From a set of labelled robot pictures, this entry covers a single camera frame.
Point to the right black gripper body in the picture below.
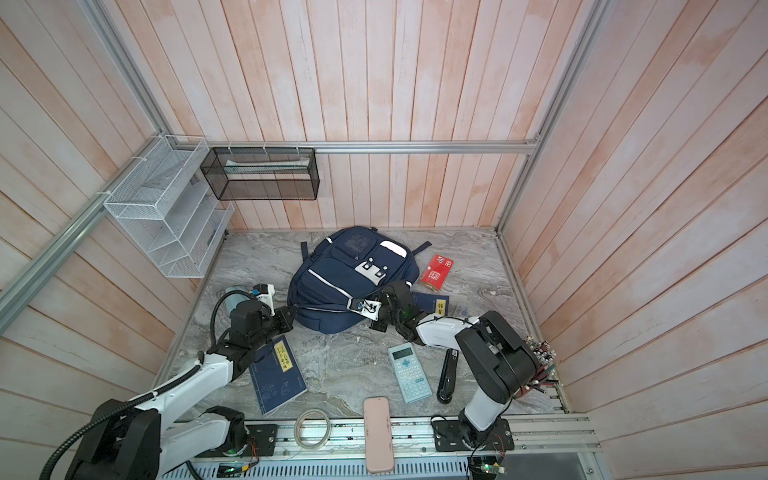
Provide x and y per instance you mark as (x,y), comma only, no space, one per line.
(388,315)

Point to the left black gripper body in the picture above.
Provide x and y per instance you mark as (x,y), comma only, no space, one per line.
(272,325)

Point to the blue book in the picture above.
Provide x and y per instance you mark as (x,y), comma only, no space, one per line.
(275,375)
(432,303)

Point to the navy blue student backpack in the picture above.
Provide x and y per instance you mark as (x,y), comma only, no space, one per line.
(354,263)

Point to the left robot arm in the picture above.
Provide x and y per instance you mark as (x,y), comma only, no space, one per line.
(139,439)

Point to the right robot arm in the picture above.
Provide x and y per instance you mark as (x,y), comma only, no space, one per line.
(502,362)

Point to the red card box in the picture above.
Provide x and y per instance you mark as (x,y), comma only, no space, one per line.
(436,272)

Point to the light blue calculator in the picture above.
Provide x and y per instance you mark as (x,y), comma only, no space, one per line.
(409,373)

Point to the black stapler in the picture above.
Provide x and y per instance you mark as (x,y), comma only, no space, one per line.
(447,381)

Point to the clear tape roll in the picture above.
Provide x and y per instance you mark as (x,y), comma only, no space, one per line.
(312,429)

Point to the pink pencil case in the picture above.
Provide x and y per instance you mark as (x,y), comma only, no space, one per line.
(379,450)

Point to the red pen holder cup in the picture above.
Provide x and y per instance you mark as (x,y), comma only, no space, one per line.
(544,362)

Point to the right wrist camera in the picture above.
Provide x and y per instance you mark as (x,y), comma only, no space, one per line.
(365,307)

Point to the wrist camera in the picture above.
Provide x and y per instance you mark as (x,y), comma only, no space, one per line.
(265,294)
(365,307)

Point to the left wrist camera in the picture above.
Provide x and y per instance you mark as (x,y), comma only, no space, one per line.
(265,294)

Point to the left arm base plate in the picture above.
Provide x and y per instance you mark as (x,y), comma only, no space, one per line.
(260,442)

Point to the aluminium mounting rail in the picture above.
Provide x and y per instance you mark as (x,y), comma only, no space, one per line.
(546,446)

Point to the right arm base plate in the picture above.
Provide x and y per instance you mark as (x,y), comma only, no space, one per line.
(458,435)

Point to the black mesh wall basket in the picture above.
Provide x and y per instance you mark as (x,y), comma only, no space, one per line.
(262,173)

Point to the white wire mesh shelf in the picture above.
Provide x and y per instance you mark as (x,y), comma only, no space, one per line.
(168,208)

